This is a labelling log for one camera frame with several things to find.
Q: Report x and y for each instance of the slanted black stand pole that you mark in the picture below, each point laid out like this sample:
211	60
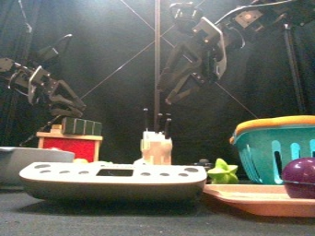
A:
293	70

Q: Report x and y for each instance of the small dark toy piece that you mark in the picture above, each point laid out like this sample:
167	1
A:
201	162

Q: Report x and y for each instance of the small yellow toy food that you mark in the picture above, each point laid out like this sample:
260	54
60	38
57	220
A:
80	160

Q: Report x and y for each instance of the dark green seaweed sushi roll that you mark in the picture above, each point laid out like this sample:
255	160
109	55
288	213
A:
81	126

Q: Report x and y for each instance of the purple toy ball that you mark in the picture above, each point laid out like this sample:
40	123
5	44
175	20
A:
302	178

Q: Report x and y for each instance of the white toy kitchen scale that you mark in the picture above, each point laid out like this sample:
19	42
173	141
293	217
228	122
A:
115	181

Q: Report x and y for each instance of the cream toy knife block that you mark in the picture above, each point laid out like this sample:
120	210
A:
156	149

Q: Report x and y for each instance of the pink plastic tray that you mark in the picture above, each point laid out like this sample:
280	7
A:
253	199

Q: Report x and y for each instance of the green toy star fruit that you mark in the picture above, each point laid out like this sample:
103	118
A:
223	173

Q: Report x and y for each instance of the red wooden box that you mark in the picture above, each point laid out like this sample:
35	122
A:
75	146

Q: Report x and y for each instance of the vertical metal frame pole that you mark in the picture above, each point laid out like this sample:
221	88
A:
156	46

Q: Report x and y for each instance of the grey plastic bin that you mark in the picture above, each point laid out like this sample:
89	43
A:
28	162

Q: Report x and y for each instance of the small tan wooden block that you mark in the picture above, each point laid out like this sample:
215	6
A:
56	128

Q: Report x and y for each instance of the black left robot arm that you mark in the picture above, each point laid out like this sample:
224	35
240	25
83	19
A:
12	69

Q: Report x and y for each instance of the teal basket orange rim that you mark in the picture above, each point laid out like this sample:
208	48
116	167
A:
261	147

